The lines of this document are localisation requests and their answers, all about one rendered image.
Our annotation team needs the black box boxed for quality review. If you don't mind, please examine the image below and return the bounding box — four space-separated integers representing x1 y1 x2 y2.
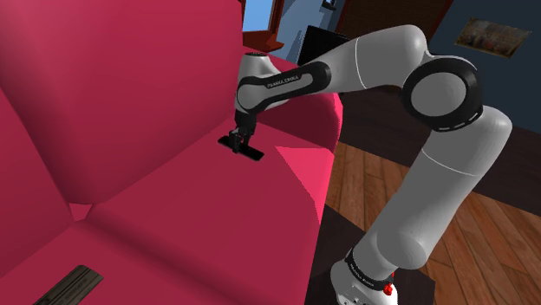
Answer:
297 24 352 68

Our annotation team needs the framed wall picture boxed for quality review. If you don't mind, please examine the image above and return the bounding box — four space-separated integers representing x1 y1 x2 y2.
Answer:
453 16 532 60

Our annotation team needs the window with red-brown frame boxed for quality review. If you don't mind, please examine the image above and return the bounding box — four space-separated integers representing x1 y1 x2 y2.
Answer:
240 0 285 53

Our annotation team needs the black flat phone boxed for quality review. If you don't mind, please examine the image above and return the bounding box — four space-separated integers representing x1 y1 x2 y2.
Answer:
217 134 265 162

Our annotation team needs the dark grey ribbed remote control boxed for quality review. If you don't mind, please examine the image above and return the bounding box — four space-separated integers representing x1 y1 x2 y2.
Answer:
32 264 105 305

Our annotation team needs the red sofa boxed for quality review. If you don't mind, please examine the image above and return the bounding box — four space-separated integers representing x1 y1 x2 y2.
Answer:
0 0 344 305

